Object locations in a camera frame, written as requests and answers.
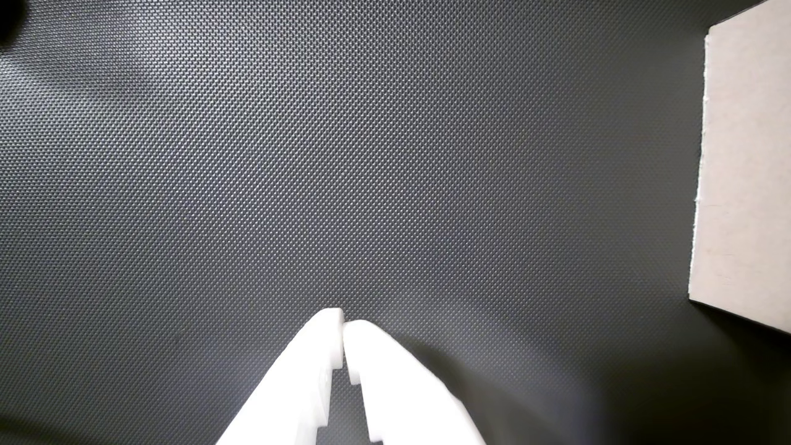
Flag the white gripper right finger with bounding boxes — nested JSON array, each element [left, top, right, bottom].
[[343, 320, 486, 445]]

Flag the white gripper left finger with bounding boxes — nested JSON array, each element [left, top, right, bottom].
[[216, 308, 345, 445]]

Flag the small open cardboard box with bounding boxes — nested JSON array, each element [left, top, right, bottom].
[[688, 0, 791, 335]]

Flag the dark grey textured mat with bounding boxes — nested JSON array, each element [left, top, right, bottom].
[[0, 0, 791, 445]]

